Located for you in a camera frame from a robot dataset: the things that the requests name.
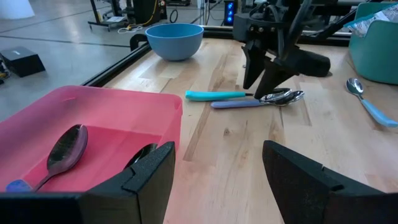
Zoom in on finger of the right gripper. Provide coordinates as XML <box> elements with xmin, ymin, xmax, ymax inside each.
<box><xmin>241</xmin><ymin>43</ymin><xmax>268</xmax><ymax>90</ymax></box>
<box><xmin>254</xmin><ymin>58</ymin><xmax>299</xmax><ymax>100</ymax></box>

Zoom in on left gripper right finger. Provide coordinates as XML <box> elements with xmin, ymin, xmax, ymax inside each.
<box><xmin>262</xmin><ymin>139</ymin><xmax>398</xmax><ymax>224</ymax></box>

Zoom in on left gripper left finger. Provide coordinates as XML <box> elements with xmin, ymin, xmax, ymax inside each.
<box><xmin>0</xmin><ymin>141</ymin><xmax>176</xmax><ymax>224</ymax></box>

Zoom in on mint handle silver spoon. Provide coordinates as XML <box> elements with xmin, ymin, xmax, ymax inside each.
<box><xmin>185</xmin><ymin>88</ymin><xmax>292</xmax><ymax>102</ymax></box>

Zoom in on green handle iridescent spoon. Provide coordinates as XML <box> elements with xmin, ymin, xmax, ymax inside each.
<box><xmin>5</xmin><ymin>124</ymin><xmax>89</xmax><ymax>193</ymax></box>

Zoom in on blue-edged snack packet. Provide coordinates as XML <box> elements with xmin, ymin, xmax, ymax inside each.
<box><xmin>343</xmin><ymin>3</ymin><xmax>398</xmax><ymax>39</ymax></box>

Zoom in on black box blue lights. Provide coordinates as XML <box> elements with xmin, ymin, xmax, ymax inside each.
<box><xmin>223</xmin><ymin>0</ymin><xmax>236</xmax><ymax>27</ymax></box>

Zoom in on blue bowl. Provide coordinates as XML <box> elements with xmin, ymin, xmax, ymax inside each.
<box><xmin>145</xmin><ymin>22</ymin><xmax>205</xmax><ymax>62</ymax></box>

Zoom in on pink translucent plastic bin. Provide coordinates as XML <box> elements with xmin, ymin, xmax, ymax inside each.
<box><xmin>0</xmin><ymin>85</ymin><xmax>183</xmax><ymax>194</ymax></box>

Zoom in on black computer tower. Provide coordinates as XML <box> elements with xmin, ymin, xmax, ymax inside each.
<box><xmin>133</xmin><ymin>0</ymin><xmax>168</xmax><ymax>26</ymax></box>

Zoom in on black standing desk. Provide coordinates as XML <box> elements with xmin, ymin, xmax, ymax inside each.
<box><xmin>88</xmin><ymin>0</ymin><xmax>133</xmax><ymax>32</ymax></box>

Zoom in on black box on floor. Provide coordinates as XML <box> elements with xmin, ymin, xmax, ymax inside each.
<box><xmin>0</xmin><ymin>46</ymin><xmax>46</xmax><ymax>78</ymax></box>

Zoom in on white pillar base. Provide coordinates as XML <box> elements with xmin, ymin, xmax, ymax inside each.
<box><xmin>0</xmin><ymin>0</ymin><xmax>35</xmax><ymax>20</ymax></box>

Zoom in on lilac handle silver spoon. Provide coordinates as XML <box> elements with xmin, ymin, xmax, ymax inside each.
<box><xmin>210</xmin><ymin>90</ymin><xmax>305</xmax><ymax>110</ymax></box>

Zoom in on teal plastic handled basket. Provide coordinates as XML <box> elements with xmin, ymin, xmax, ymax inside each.
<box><xmin>348</xmin><ymin>2</ymin><xmax>398</xmax><ymax>85</ymax></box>

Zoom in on light blue handle spoon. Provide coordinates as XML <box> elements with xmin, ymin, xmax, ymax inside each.
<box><xmin>345</xmin><ymin>77</ymin><xmax>398</xmax><ymax>128</ymax></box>

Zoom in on black frame clamp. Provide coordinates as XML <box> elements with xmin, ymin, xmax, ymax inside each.
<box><xmin>129</xmin><ymin>33</ymin><xmax>149</xmax><ymax>52</ymax></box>

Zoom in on white coiled floor cable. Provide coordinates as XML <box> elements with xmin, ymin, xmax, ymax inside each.
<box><xmin>117</xmin><ymin>25</ymin><xmax>144</xmax><ymax>34</ymax></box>

